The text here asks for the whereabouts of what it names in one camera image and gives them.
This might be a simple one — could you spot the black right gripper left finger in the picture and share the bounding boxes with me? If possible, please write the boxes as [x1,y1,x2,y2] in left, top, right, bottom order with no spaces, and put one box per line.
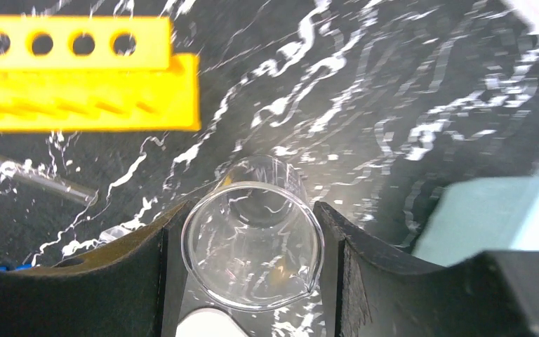
[0,201,194,336]

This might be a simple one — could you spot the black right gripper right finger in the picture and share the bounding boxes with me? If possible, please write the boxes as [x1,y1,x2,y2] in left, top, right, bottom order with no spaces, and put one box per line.
[313,201,539,336]

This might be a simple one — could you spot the white bin lid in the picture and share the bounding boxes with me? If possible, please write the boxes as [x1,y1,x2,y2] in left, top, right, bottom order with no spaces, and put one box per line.
[175,308,248,337]

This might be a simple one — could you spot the clear large test tube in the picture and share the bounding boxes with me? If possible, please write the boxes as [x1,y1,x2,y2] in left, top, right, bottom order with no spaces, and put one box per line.
[0,155,98,206]

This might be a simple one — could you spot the yellow test tube rack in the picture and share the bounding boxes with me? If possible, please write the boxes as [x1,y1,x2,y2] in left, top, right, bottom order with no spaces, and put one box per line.
[0,15,201,133]

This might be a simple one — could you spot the blue capped tube left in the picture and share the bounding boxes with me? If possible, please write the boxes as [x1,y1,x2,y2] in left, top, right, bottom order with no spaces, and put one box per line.
[0,264,32,272]

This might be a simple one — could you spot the mint green plastic bin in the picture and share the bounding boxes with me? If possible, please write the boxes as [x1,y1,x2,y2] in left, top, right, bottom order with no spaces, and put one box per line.
[412,168,539,266]

